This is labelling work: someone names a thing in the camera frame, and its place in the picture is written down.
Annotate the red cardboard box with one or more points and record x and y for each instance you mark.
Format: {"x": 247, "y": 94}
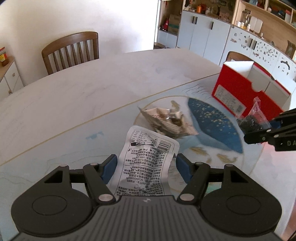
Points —
{"x": 241, "y": 83}

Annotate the white printed label wrapper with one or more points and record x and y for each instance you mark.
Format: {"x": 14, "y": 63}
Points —
{"x": 143, "y": 165}

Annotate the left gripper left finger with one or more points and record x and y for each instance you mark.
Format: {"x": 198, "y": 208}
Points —
{"x": 107, "y": 168}

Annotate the crumpled silver brown wrapper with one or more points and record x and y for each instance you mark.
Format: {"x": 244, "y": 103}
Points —
{"x": 170, "y": 122}

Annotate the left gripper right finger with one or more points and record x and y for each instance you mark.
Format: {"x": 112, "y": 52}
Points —
{"x": 185, "y": 167}

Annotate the wooden chair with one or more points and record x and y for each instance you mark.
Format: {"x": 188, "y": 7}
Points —
{"x": 235, "y": 56}
{"x": 71, "y": 50}

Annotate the clear bag black contents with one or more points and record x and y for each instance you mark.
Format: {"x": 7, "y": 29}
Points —
{"x": 255, "y": 120}

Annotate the cardboard box in cabinet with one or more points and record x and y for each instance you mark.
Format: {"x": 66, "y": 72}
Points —
{"x": 174, "y": 22}

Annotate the white sideboard cabinet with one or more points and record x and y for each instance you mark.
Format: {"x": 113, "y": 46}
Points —
{"x": 11, "y": 80}

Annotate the wooden chair at right side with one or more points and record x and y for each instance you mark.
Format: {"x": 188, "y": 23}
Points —
{"x": 235, "y": 56}

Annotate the red jar on sideboard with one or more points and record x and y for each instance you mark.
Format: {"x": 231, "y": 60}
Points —
{"x": 3, "y": 57}

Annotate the white wall cabinet unit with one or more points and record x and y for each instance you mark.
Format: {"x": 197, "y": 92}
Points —
{"x": 264, "y": 31}

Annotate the wooden chair at far side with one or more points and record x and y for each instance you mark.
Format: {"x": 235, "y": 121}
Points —
{"x": 71, "y": 50}

